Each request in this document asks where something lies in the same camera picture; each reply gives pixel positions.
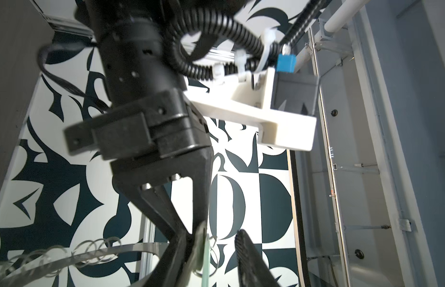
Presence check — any single silver keyring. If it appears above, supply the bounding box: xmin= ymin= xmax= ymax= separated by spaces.
xmin=194 ymin=234 xmax=219 ymax=279

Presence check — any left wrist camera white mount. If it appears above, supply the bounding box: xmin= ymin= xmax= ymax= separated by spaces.
xmin=185 ymin=63 xmax=320 ymax=151

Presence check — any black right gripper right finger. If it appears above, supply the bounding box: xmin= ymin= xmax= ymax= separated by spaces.
xmin=234 ymin=230 xmax=279 ymax=287

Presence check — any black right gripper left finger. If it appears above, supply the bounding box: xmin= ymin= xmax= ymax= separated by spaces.
xmin=143 ymin=229 xmax=207 ymax=287

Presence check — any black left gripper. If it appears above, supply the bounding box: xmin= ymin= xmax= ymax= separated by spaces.
xmin=64 ymin=88 xmax=214 ymax=240

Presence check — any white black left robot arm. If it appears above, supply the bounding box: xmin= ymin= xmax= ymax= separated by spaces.
xmin=64 ymin=1 xmax=324 ymax=245

